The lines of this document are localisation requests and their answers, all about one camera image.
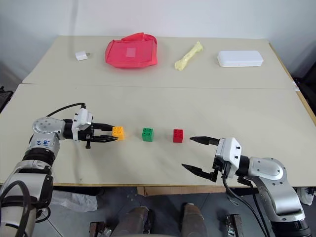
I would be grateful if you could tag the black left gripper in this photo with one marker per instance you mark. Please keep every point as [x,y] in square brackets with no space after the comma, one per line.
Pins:
[86,135]

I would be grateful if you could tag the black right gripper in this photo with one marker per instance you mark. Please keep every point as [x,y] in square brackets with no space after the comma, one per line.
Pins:
[218,164]

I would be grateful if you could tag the yellow studded toy cube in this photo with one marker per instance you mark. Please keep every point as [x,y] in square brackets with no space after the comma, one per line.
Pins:
[118,133]

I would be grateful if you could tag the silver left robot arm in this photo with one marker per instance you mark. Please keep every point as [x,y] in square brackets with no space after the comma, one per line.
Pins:
[40,144]

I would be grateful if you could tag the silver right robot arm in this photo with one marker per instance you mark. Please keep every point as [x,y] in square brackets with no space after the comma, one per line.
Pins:
[274,177]

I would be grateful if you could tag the red studded toy cube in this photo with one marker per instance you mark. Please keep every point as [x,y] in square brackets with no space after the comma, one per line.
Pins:
[178,136]

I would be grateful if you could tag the brown cardboard piece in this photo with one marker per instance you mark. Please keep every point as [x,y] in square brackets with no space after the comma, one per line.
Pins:
[180,190]

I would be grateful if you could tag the green studded toy cube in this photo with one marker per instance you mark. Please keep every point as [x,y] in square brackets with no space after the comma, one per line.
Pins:
[148,135]

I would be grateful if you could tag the dark brown rounded shape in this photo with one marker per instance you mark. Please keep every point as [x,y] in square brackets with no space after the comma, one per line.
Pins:
[193,219]
[137,222]

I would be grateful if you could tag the clear crumpled plastic bag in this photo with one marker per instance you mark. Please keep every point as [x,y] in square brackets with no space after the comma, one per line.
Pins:
[74,201]

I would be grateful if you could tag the small white charger plug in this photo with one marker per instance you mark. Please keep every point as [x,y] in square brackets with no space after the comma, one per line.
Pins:
[81,56]

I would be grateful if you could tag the red mesh fabric bag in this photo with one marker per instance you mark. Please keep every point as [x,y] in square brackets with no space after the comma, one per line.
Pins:
[130,53]

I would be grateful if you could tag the pale yellow toy bone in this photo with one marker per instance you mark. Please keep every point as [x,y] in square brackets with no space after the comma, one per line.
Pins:
[188,56]

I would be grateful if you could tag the white rectangular plastic case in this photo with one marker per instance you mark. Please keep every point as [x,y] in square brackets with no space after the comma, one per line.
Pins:
[240,58]

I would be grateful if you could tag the white crumpled wrap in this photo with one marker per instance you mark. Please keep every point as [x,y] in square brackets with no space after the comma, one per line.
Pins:
[307,196]

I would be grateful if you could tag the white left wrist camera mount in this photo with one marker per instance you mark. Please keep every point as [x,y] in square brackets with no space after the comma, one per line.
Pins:
[82,118]

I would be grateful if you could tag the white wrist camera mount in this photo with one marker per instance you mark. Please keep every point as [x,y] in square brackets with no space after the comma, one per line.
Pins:
[230,153]
[82,118]

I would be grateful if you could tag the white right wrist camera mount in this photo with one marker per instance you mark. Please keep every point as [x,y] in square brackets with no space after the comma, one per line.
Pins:
[230,153]

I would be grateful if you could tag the dark metal bracket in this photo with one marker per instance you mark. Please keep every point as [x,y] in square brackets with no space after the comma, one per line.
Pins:
[98,229]
[233,225]

